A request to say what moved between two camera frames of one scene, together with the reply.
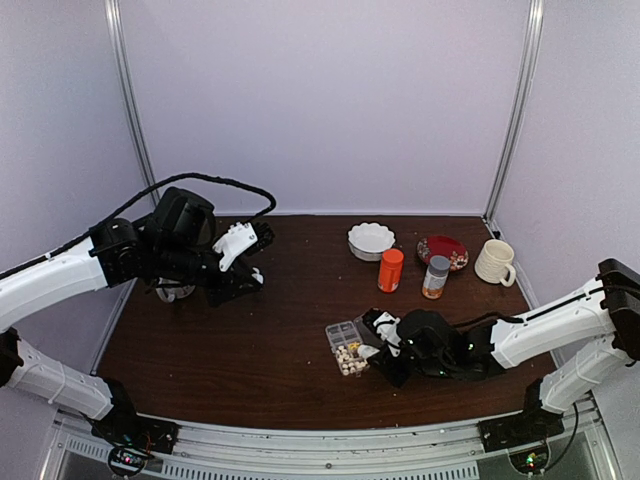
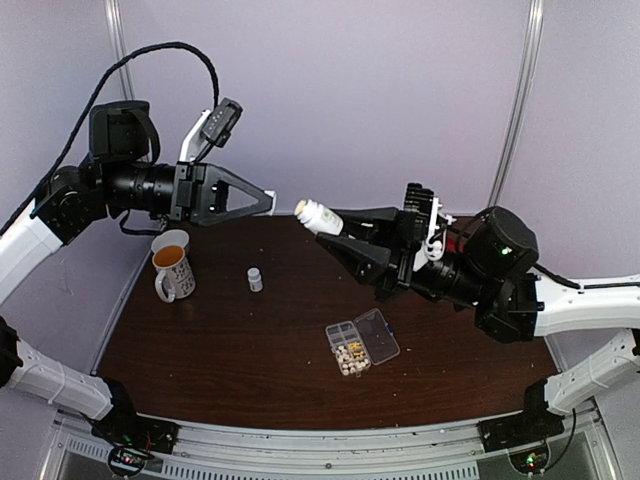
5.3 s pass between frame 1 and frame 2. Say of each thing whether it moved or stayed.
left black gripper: moved
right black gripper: moved
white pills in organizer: stayed
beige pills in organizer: stayed
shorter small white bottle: moved
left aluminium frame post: stayed
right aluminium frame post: stayed
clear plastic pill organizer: stayed
